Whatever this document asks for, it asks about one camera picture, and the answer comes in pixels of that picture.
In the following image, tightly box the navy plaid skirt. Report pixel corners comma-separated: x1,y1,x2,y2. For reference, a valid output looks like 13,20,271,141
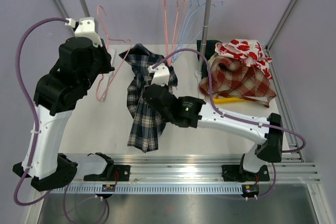
119,44,166,153

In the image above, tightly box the dark green plaid skirt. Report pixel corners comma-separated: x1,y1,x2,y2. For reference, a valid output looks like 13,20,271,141
196,40,220,60

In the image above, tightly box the red beige checked skirt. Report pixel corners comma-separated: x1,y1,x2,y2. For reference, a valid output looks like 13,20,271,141
211,57,276,108

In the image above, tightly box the red white floral skirt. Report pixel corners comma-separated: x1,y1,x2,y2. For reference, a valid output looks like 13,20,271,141
215,39,272,80

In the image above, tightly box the light blue hanger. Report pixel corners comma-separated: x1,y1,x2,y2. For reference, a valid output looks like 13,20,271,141
173,0,200,51

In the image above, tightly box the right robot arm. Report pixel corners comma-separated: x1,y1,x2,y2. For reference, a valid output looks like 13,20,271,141
143,84,283,183

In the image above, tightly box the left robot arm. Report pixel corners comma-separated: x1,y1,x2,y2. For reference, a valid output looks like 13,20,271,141
13,37,114,191

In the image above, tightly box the yellow plastic bin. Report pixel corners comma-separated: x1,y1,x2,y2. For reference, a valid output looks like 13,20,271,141
213,98,247,104

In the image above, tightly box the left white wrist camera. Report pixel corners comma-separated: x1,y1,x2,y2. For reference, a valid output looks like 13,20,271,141
66,17,103,47

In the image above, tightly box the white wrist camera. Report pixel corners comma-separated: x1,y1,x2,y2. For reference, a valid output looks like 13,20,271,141
148,64,170,87
66,17,103,47

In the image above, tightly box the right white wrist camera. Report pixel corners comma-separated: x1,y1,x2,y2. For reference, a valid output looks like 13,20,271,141
148,64,170,87

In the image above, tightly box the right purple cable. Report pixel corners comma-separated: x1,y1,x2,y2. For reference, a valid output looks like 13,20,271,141
152,48,307,154

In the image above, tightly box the purple cable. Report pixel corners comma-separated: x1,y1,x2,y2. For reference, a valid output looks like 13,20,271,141
13,17,71,206
152,48,307,154

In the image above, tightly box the aluminium mounting rail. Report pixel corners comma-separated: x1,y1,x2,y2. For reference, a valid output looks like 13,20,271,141
35,153,321,184

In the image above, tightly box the slotted white cable duct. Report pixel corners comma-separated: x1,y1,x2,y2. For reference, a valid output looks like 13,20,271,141
52,183,243,195

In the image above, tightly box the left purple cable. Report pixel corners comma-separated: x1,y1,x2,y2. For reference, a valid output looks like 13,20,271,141
13,17,71,206

